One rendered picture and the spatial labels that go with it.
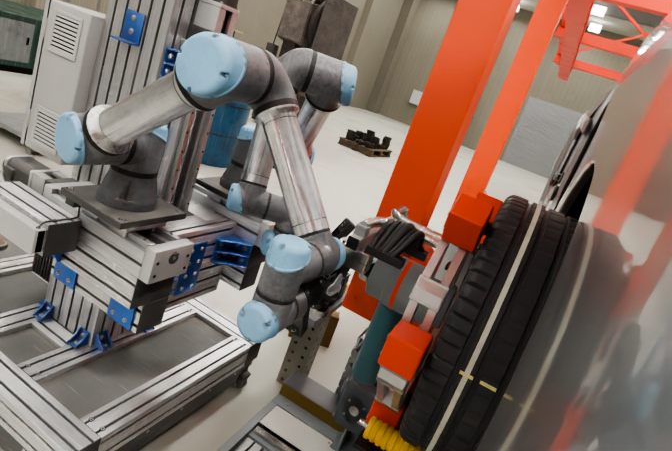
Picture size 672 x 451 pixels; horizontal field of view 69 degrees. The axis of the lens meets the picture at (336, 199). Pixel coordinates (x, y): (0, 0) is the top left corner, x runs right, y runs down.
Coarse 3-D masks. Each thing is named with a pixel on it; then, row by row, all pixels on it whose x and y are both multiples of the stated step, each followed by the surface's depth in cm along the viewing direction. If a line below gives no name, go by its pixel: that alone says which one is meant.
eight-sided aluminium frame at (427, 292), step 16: (480, 240) 142; (432, 256) 104; (464, 256) 104; (432, 272) 101; (448, 272) 101; (464, 272) 146; (416, 288) 100; (432, 288) 99; (448, 288) 99; (416, 304) 100; (432, 304) 99; (432, 320) 99; (384, 368) 104; (384, 384) 107; (400, 384) 103; (384, 400) 120; (400, 400) 112
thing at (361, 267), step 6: (342, 240) 115; (348, 252) 113; (354, 252) 113; (360, 252) 112; (348, 258) 113; (354, 258) 113; (360, 258) 112; (366, 258) 112; (372, 258) 115; (348, 264) 114; (354, 264) 113; (360, 264) 112; (366, 264) 112; (354, 270) 113; (360, 270) 113; (366, 270) 114
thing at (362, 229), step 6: (360, 222) 114; (366, 222) 113; (372, 222) 116; (378, 222) 120; (384, 222) 122; (360, 228) 112; (366, 228) 112; (360, 234) 113; (366, 234) 113; (426, 234) 122; (426, 240) 121; (432, 240) 121; (438, 240) 121; (432, 246) 121
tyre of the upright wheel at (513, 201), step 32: (512, 224) 102; (544, 224) 105; (576, 224) 107; (480, 256) 97; (512, 256) 96; (544, 256) 96; (480, 288) 94; (512, 288) 93; (544, 288) 93; (448, 320) 94; (480, 320) 92; (512, 320) 90; (448, 352) 93; (480, 352) 91; (512, 352) 89; (448, 384) 94; (480, 384) 91; (416, 416) 99; (480, 416) 92; (448, 448) 99
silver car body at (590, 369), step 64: (640, 64) 98; (576, 128) 325; (640, 128) 64; (640, 192) 48; (576, 256) 68; (640, 256) 38; (576, 320) 50; (640, 320) 32; (512, 384) 73; (576, 384) 39; (640, 384) 29; (512, 448) 52; (576, 448) 34; (640, 448) 27
